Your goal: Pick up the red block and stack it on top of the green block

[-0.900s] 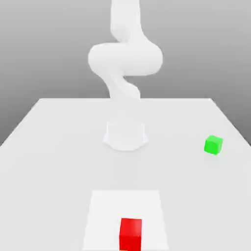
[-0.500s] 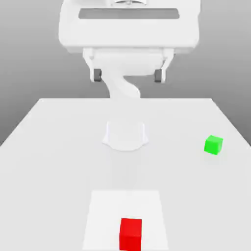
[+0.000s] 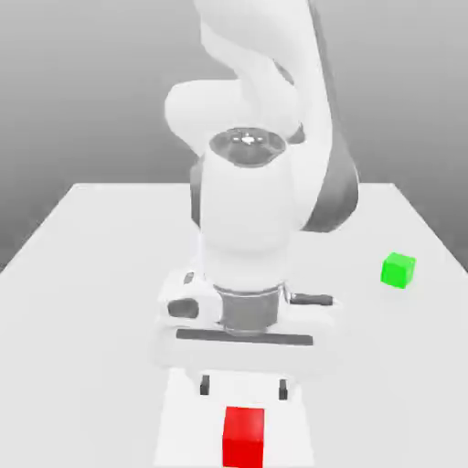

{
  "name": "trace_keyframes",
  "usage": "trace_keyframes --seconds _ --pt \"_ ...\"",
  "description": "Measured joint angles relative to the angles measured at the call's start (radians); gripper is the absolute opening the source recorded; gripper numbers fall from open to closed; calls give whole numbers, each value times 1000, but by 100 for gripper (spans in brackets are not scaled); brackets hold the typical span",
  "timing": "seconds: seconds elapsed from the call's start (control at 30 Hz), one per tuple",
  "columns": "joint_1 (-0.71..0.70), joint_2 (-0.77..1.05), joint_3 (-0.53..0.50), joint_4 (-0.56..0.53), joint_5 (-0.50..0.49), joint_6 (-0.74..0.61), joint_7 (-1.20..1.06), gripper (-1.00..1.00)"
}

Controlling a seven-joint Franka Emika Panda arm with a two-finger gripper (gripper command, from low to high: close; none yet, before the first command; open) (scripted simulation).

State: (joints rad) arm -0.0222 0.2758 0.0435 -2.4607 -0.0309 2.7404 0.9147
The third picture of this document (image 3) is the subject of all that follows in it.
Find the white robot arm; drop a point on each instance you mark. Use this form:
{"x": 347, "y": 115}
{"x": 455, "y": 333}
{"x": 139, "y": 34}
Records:
{"x": 245, "y": 204}

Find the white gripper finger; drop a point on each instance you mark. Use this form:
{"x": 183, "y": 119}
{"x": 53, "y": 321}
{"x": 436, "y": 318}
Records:
{"x": 204, "y": 385}
{"x": 283, "y": 389}

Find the small green cube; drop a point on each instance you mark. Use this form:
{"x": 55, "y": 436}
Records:
{"x": 397, "y": 270}

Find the small red cube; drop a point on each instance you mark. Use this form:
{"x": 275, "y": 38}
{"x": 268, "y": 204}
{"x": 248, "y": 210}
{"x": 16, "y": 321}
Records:
{"x": 243, "y": 437}

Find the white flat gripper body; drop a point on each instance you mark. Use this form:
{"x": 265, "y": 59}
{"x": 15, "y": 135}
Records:
{"x": 241, "y": 351}

